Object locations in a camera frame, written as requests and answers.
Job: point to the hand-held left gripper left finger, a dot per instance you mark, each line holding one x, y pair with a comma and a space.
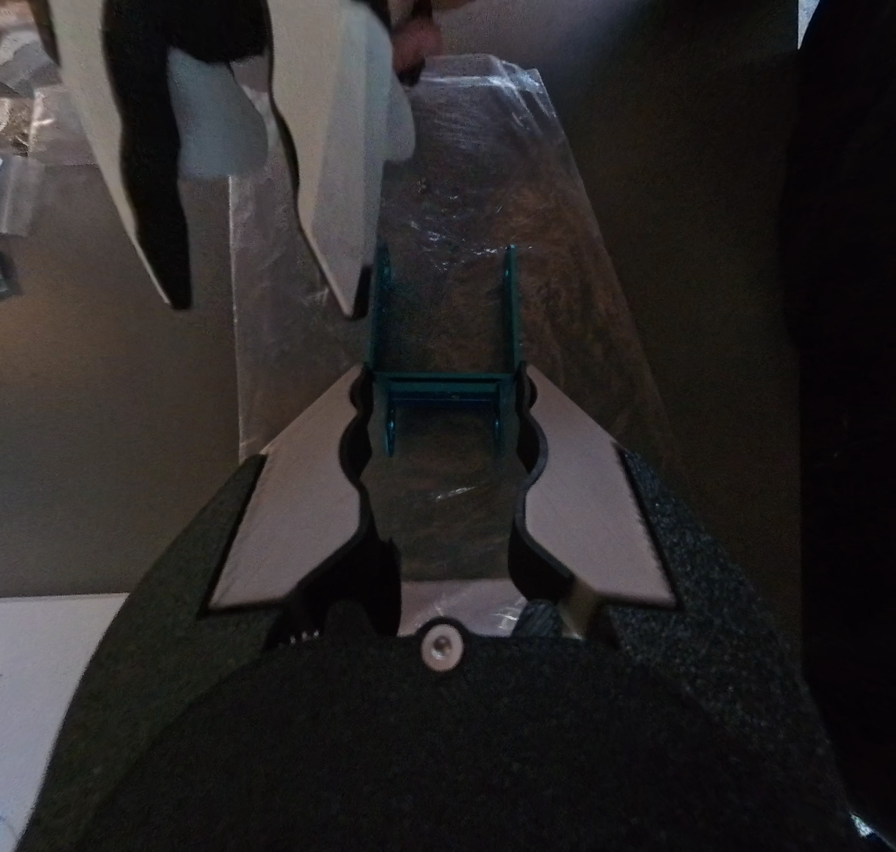
294, 516

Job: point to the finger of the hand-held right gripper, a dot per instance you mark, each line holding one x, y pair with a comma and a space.
329, 131
84, 61

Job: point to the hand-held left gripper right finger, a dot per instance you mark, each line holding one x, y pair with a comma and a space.
595, 516

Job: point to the short blue U bracket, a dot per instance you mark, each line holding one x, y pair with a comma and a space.
389, 425

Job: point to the long blue U bracket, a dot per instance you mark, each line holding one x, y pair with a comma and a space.
514, 306

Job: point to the person's dark clothing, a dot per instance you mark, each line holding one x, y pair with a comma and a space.
854, 376

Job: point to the assembly instruction booklet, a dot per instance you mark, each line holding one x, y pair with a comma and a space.
35, 691

